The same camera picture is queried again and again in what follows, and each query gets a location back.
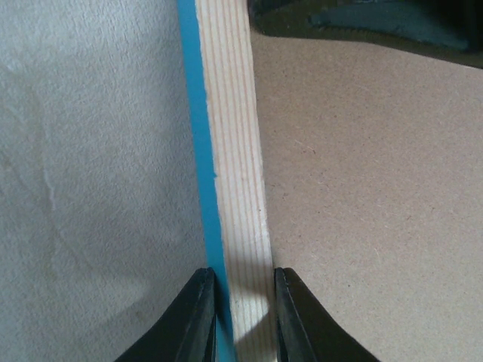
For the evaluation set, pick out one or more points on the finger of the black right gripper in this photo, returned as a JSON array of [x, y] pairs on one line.
[[444, 30]]

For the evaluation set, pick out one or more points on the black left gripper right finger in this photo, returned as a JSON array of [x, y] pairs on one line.
[[305, 330]]

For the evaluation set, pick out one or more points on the brown cardboard backing board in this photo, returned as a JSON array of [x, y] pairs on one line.
[[373, 166]]

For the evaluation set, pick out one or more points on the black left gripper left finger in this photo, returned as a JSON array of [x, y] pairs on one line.
[[187, 329]]

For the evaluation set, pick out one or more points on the teal wooden picture frame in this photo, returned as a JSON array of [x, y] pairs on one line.
[[219, 69]]

